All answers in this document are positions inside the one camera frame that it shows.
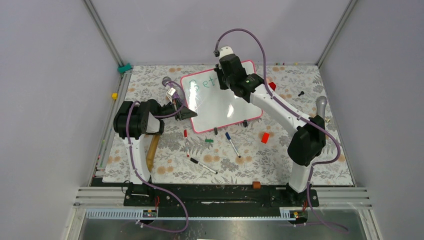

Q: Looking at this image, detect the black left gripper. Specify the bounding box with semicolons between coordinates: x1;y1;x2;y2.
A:
157;98;198;121

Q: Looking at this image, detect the pink framed whiteboard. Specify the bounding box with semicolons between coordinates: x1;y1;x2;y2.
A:
180;69;263;134

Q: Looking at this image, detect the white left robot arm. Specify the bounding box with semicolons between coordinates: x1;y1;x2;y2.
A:
113;99;198;185

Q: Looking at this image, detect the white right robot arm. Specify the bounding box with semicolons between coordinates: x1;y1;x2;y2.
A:
214;51;326;206

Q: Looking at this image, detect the purple glitter toy microphone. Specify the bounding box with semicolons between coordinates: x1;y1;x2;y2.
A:
161;76;185;106

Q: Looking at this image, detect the red hollow block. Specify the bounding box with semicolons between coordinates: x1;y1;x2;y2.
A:
268;82;277;91

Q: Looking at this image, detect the black capped marker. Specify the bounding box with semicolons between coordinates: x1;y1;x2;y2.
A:
190;157;218;175

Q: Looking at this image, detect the wooden pestle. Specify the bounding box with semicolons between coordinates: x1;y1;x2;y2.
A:
145;135;161;173

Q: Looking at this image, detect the blue capped marker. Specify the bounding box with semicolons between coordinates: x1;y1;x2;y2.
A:
225;132;241;158

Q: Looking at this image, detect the red orange block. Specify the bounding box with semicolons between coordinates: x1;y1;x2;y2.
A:
261;132;270;144

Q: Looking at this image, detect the teal corner clamp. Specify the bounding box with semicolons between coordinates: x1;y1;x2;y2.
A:
117;63;133;74

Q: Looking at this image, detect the floral patterned mat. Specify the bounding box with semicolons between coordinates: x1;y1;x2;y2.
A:
101;65;355;186

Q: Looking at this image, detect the silver toy microphone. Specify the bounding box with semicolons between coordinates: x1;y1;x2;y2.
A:
315;96;328;119

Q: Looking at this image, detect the brown small cube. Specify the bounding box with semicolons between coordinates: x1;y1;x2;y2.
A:
252;181;261;189

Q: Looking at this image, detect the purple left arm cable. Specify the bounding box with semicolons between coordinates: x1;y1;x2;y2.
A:
125;78;190;233

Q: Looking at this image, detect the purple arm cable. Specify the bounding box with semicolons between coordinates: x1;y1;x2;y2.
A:
213;28;349;233
125;78;190;233

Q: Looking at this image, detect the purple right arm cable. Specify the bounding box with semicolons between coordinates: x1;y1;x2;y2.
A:
213;28;349;233

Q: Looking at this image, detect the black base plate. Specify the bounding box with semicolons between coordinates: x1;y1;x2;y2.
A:
123;183;320;216

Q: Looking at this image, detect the white slotted cable duct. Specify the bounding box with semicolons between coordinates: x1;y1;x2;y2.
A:
86;207;303;221

